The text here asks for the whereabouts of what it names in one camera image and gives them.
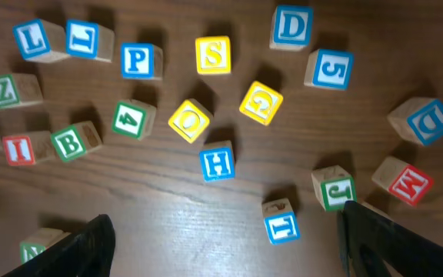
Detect blue P block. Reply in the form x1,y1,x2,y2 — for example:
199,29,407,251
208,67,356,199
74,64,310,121
121,42,164,80

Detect blue L block upright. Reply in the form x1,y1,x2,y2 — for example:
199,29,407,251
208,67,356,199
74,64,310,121
12,18,70,63

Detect yellow S block right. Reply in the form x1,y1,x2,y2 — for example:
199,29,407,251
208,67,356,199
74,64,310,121
195,35,231,75

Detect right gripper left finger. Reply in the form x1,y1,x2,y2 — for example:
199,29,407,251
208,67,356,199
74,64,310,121
3,214,115,277

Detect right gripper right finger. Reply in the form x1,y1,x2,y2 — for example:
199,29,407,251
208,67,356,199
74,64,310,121
337,201,443,276

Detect green B block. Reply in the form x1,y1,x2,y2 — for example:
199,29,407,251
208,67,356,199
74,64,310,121
51,121,102,162

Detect blue I block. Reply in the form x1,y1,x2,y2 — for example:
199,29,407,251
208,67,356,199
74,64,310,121
261,198,301,245

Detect yellow G block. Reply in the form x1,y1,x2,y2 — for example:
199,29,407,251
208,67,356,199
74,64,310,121
239,81,284,126

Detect red M block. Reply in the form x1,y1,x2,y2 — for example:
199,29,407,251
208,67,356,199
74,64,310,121
371,156,434,206

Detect blue Q block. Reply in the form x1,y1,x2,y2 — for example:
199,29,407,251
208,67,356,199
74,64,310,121
387,97,443,146

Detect blue H block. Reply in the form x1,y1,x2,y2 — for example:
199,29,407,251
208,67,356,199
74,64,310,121
199,140,235,182

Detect green Z block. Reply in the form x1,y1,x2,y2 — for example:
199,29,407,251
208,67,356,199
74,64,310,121
0,73,44,109

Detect blue 5 block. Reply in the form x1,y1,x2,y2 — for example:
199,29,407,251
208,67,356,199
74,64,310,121
304,49,355,91

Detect yellow O block centre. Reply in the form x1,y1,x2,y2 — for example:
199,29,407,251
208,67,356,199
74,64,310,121
168,98,213,143

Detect yellow X block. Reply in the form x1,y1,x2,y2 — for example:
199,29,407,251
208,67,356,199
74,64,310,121
360,202,393,221

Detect red I block upright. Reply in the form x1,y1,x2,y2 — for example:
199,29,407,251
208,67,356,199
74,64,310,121
2,131,57,166

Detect blue D block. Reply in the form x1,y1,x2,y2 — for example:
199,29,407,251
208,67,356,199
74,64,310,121
269,5,314,52

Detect green 4 block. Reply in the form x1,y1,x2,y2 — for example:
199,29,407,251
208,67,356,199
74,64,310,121
112,99,157,141

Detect blue L block rotated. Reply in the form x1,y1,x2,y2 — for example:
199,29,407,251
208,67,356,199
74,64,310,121
65,19,115,62

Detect green J block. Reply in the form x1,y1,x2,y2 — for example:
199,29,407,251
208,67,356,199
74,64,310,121
311,165,358,212

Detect green N block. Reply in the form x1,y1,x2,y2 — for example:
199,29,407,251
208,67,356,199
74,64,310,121
19,228,70,264

